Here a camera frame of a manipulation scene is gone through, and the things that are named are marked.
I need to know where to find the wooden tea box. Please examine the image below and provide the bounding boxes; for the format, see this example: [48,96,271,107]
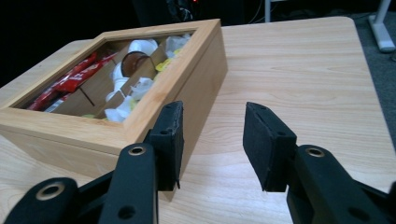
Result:
[0,18,229,202]

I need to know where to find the white wrapped packets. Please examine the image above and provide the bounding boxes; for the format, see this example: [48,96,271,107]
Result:
[104,33,192,123]

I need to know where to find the brown capsule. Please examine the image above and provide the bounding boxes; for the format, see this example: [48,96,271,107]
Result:
[120,50,151,78]

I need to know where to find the row of red sachets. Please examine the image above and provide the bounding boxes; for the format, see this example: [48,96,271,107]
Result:
[27,51,119,112]

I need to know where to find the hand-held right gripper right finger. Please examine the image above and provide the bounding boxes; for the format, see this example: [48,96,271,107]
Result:
[242,101,298,193]

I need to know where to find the small white capsule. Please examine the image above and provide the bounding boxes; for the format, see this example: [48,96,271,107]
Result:
[110,62,130,93]

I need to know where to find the white metal stand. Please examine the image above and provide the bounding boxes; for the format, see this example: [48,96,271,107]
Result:
[264,0,396,53]

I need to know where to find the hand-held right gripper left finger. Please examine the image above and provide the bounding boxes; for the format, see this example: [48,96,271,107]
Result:
[144,100,185,192]

